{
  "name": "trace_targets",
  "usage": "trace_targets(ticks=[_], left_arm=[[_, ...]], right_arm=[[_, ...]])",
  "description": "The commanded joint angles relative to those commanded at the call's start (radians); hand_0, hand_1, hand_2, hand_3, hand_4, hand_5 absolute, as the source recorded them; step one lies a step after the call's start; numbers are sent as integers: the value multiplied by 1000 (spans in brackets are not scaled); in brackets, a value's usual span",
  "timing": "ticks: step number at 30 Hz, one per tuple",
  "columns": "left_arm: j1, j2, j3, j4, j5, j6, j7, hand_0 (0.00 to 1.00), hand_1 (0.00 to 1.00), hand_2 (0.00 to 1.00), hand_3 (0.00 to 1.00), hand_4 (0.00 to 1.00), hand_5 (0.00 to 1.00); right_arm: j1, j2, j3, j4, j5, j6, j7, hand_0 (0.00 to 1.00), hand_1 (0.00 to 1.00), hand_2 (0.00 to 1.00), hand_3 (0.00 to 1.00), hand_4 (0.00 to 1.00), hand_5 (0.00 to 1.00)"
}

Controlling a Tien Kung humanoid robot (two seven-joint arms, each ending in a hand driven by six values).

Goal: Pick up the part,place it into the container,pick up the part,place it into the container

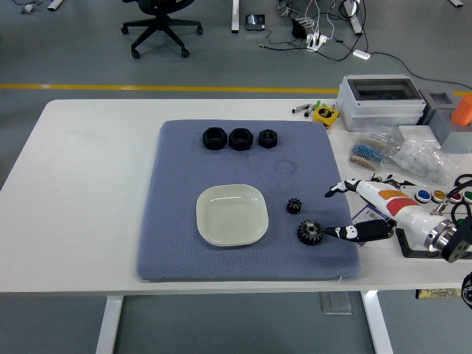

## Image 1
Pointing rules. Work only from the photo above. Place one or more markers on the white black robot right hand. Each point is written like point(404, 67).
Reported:
point(402, 217)

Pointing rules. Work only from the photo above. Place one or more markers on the large black gear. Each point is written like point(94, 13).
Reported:
point(308, 234)

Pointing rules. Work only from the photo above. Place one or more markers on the small black gear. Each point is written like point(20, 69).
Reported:
point(294, 206)

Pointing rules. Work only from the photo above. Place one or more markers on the grey four-button control box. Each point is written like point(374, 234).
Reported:
point(423, 195)

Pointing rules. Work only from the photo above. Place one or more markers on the flat white box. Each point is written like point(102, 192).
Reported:
point(416, 132)

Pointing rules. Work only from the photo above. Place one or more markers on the small black hex nut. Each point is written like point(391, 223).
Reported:
point(262, 142)

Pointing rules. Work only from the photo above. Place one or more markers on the large black hex nut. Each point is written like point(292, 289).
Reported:
point(235, 143)
point(208, 142)

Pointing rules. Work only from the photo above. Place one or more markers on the purple white label card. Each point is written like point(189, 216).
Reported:
point(365, 214)

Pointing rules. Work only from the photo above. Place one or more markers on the bag of clear parts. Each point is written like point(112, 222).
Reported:
point(424, 160)

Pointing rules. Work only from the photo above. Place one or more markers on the bag of blue resistors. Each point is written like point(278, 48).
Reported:
point(370, 149)

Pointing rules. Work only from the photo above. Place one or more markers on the yellow label strip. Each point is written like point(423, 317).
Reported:
point(439, 294)

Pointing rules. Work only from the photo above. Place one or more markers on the grey block holder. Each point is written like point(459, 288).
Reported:
point(455, 140)

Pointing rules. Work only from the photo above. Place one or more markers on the grey floor plate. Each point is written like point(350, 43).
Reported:
point(335, 303)

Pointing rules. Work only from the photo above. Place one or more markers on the orange cylinder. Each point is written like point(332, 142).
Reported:
point(462, 110)

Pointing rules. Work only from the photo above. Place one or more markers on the yellow tape measure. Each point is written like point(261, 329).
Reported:
point(325, 114)

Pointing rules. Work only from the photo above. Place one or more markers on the black white marker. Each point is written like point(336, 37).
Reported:
point(309, 113)

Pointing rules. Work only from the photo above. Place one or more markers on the green tipped pen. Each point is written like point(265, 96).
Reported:
point(317, 104)

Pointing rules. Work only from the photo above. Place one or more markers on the black silver marker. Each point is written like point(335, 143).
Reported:
point(300, 108)

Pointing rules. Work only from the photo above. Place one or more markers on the white power adapter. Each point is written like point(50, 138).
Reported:
point(361, 54)

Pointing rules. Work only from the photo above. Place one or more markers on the white square plate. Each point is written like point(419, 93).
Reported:
point(230, 217)

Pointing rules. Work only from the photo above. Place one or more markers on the white power strip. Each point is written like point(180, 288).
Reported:
point(317, 41)

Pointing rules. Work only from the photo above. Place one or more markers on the white desk leg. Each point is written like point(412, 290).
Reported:
point(355, 22)
point(235, 16)
point(55, 4)

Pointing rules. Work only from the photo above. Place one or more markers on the black power adapter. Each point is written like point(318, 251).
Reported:
point(298, 28)

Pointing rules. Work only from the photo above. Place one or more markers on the blue-grey textured mat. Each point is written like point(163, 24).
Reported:
point(177, 206)

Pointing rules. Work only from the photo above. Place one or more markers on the black office chair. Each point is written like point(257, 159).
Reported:
point(162, 24)

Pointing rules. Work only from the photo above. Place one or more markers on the white table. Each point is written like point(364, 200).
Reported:
point(73, 184)

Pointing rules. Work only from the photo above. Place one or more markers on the grey electrical enclosure box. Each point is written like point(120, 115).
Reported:
point(380, 108)

